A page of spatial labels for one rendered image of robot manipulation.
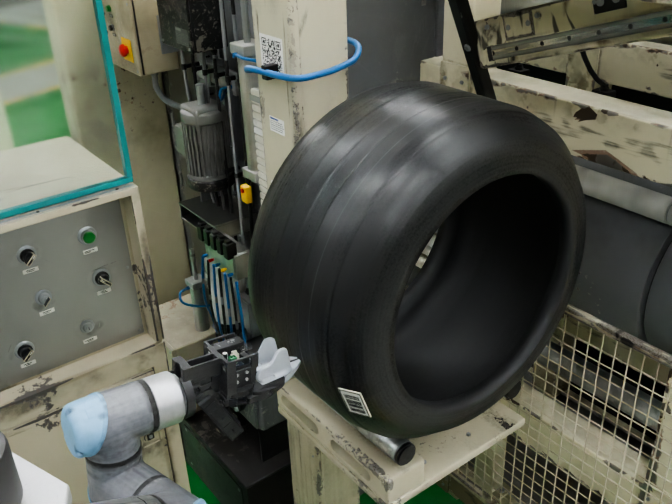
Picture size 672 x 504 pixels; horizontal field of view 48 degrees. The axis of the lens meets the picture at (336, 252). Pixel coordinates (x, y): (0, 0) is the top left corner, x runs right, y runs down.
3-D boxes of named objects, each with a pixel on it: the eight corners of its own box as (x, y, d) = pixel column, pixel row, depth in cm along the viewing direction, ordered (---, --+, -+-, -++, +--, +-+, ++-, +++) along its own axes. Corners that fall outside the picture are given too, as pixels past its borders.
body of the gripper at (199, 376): (264, 352, 109) (188, 378, 102) (262, 402, 112) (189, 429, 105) (236, 329, 114) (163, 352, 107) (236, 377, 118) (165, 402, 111)
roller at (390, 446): (296, 349, 155) (306, 359, 158) (281, 365, 155) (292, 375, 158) (410, 440, 131) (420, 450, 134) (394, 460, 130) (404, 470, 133)
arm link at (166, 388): (160, 441, 103) (136, 411, 109) (191, 430, 106) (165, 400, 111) (158, 396, 100) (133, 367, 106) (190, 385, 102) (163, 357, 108)
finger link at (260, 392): (290, 381, 113) (239, 400, 108) (289, 389, 114) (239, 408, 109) (273, 366, 116) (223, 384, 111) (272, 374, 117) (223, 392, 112)
